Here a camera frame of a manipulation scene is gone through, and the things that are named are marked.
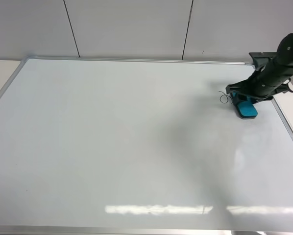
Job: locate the white whiteboard with aluminium frame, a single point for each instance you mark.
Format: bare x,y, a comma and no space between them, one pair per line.
139,147

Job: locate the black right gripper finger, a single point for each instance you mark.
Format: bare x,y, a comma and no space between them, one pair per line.
238,98

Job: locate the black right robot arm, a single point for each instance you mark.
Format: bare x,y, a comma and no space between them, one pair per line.
285,49

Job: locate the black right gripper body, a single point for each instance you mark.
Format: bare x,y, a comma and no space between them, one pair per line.
272,76

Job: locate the blue whiteboard eraser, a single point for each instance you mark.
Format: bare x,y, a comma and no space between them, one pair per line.
246,110

